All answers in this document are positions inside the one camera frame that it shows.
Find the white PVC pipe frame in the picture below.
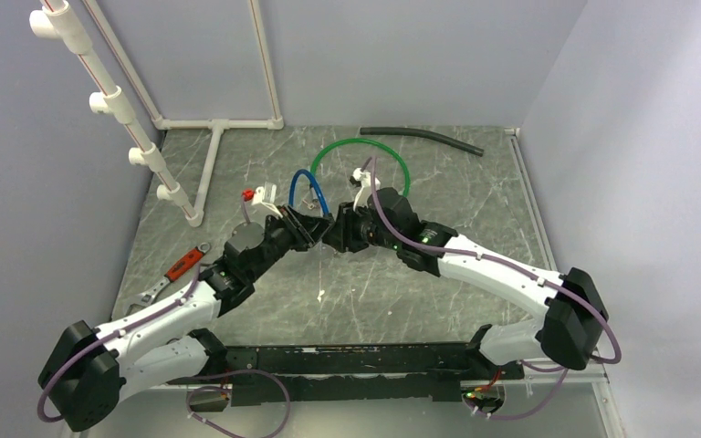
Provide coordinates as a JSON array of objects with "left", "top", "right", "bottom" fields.
[{"left": 29, "top": 1, "right": 285, "bottom": 227}]

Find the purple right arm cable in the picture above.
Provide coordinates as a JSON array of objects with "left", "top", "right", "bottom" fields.
[{"left": 362, "top": 155, "right": 623, "bottom": 422}]

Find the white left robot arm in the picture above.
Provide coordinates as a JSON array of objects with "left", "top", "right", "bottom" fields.
[{"left": 37, "top": 206, "right": 335, "bottom": 432}]

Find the green cable lock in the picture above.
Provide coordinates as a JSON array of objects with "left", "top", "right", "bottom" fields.
[{"left": 309, "top": 137, "right": 413, "bottom": 210}]

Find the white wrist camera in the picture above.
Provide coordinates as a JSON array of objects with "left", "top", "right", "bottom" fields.
[
  {"left": 241, "top": 182, "right": 283, "bottom": 223},
  {"left": 351, "top": 168, "right": 380, "bottom": 211}
]

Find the aluminium extrusion frame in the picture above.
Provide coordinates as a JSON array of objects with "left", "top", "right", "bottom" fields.
[{"left": 59, "top": 127, "right": 630, "bottom": 438}]

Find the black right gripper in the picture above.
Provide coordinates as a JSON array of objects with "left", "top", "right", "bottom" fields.
[{"left": 323, "top": 198, "right": 401, "bottom": 253}]

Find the red handled adjustable wrench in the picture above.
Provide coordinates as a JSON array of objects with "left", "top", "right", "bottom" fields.
[{"left": 121, "top": 242, "right": 211, "bottom": 316}]

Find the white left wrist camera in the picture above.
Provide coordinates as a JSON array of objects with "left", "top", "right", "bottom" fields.
[{"left": 241, "top": 182, "right": 283, "bottom": 223}]

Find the black foam tube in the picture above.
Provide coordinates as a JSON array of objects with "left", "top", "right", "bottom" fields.
[{"left": 359, "top": 127, "right": 485, "bottom": 157}]

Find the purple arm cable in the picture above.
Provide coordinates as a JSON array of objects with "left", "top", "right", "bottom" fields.
[
  {"left": 362, "top": 155, "right": 623, "bottom": 422},
  {"left": 37, "top": 199, "right": 294, "bottom": 438}
]

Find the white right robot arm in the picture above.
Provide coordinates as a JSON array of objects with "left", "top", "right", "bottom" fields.
[{"left": 323, "top": 187, "right": 609, "bottom": 379}]

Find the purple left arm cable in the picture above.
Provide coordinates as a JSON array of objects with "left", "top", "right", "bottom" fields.
[{"left": 37, "top": 199, "right": 294, "bottom": 438}]

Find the blue cable lock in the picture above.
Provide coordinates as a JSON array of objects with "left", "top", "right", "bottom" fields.
[{"left": 288, "top": 169, "right": 330, "bottom": 216}]

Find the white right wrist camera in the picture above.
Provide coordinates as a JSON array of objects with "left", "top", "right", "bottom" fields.
[{"left": 351, "top": 168, "right": 380, "bottom": 211}]

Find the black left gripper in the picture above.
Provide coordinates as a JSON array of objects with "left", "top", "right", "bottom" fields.
[{"left": 247, "top": 203, "right": 334, "bottom": 281}]

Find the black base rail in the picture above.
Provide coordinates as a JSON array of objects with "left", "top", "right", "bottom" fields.
[{"left": 171, "top": 342, "right": 524, "bottom": 407}]

